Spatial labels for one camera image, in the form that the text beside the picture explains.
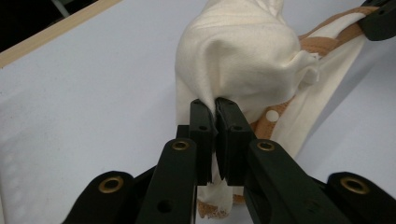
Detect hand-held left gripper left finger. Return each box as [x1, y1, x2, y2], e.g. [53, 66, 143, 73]
[135, 98, 218, 224]

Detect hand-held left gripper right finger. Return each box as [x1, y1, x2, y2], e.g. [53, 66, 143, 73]
[215, 97, 353, 224]

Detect cream baby bodysuit brown trim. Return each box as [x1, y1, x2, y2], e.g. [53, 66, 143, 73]
[175, 0, 379, 220]

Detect wooden table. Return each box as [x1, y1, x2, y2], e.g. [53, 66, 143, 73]
[0, 0, 123, 69]

